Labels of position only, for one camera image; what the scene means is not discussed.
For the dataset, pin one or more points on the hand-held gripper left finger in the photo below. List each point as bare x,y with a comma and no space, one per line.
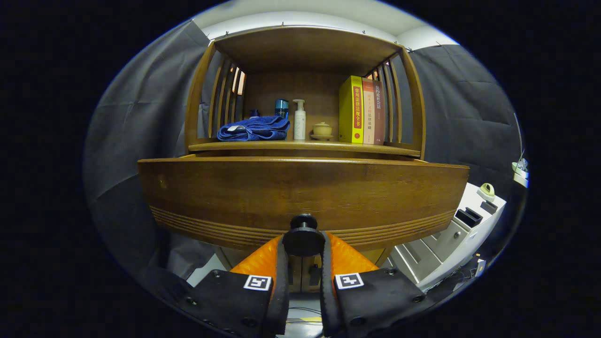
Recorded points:
283,291

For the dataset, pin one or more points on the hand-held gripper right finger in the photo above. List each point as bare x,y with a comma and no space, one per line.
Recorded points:
327,291

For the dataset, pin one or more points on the wooden drawer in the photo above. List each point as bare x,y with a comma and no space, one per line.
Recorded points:
300,188

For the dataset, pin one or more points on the white drawer unit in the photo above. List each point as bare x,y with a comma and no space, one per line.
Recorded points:
446,244

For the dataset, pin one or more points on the wooden cabinet with slatted sides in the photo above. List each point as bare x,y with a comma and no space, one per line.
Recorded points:
300,49

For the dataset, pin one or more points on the beige saucer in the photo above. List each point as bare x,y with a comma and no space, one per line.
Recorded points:
322,137

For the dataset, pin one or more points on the beige lidded teacup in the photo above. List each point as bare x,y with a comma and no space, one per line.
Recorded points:
322,129

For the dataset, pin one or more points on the blue folded towel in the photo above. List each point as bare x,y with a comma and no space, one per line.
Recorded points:
253,129

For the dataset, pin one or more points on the white pump bottle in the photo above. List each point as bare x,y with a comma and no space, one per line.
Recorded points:
299,124

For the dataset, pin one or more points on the yellow book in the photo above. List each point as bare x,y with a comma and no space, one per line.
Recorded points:
350,112

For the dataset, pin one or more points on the teal bottle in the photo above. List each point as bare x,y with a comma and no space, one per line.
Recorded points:
281,108

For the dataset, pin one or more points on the orange white book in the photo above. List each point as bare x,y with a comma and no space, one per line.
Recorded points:
369,112

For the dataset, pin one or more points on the brown book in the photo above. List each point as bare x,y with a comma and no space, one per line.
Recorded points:
379,112

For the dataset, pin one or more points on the yellowish tape roll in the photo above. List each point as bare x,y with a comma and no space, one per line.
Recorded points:
486,191

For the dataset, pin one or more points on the white desk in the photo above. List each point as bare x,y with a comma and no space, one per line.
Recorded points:
520,176

